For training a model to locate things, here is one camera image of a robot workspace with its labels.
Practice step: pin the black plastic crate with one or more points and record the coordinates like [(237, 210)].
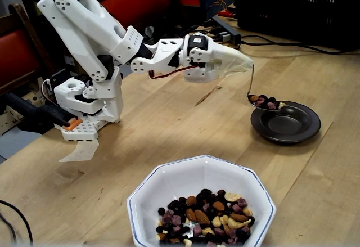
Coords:
[(295, 5)]

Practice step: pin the beige masking tape wrap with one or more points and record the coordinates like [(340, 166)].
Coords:
[(236, 61)]

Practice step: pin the small grey round knob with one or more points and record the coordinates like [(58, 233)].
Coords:
[(149, 31)]

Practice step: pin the motor control board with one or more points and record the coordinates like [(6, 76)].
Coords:
[(47, 92)]

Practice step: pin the bent metal spoon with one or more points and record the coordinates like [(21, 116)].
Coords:
[(254, 104)]

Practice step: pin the grey black usb hub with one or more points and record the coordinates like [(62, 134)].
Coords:
[(225, 29)]

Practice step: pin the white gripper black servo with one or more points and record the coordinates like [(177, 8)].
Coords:
[(222, 64)]

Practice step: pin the black clamp orange pad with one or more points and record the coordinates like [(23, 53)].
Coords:
[(36, 114)]

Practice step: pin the nut and berry mix pile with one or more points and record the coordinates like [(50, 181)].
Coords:
[(205, 216)]

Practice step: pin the white octagonal bowl blue rim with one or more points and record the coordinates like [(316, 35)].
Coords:
[(197, 174)]

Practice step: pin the small nut berry portion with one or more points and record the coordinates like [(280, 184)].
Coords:
[(267, 102)]

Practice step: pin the white cardboard box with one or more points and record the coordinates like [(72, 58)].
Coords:
[(7, 120)]

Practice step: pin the brown ceramic plate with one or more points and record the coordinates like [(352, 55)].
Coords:
[(289, 126)]

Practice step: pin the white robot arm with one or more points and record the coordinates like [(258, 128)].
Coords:
[(84, 19)]

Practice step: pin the translucent paper scrap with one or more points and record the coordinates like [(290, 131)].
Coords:
[(81, 151)]

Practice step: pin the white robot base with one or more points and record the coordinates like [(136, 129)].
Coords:
[(70, 89)]

